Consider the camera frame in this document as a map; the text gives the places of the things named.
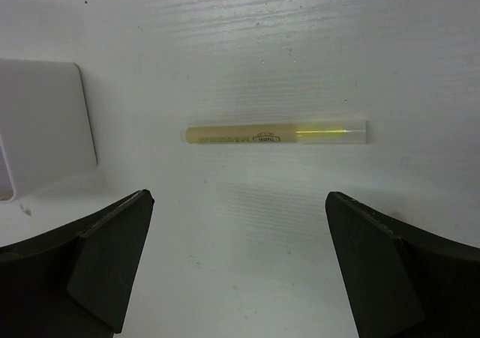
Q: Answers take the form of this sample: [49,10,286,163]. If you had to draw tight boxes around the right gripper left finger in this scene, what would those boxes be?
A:
[1,190,155,337]

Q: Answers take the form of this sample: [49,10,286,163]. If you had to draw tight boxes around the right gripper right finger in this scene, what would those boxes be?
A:
[325,192,479,337]

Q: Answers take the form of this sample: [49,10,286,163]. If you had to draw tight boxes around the white divided organizer box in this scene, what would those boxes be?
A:
[1,58,97,203]

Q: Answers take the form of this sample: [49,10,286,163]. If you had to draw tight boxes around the yellow highlighter pen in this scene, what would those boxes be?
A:
[181,120,368,145]

